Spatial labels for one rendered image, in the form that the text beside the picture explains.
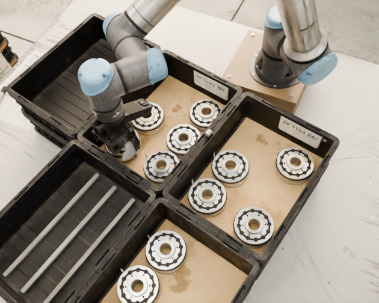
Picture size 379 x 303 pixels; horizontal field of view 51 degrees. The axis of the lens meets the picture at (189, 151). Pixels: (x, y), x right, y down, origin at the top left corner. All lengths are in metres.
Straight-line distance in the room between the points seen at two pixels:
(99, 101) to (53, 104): 0.47
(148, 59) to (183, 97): 0.40
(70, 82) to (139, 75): 0.54
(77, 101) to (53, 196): 0.33
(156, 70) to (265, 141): 0.44
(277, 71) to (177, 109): 0.34
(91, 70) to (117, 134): 0.22
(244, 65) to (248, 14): 1.41
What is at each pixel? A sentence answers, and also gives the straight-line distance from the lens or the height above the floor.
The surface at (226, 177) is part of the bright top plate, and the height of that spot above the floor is 0.86.
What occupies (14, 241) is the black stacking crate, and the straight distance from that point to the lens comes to 1.19.
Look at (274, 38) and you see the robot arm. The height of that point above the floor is 0.98.
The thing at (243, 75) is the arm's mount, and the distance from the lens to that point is 1.38.
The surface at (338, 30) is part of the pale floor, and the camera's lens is 2.79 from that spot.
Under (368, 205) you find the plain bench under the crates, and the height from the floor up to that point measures 0.70.
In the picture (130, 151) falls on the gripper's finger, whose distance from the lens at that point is 1.12.
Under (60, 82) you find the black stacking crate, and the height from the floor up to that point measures 0.83.
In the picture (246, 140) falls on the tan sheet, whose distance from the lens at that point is 1.20.
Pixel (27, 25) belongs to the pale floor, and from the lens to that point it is 3.02.
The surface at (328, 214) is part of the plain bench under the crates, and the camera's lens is 1.28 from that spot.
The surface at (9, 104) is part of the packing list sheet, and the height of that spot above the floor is 0.70.
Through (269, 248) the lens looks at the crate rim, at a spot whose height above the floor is 0.93.
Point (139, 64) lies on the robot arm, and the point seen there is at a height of 1.19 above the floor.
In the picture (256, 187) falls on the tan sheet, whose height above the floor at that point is 0.83.
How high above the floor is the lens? 1.85
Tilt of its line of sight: 60 degrees down
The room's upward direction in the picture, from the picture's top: 6 degrees counter-clockwise
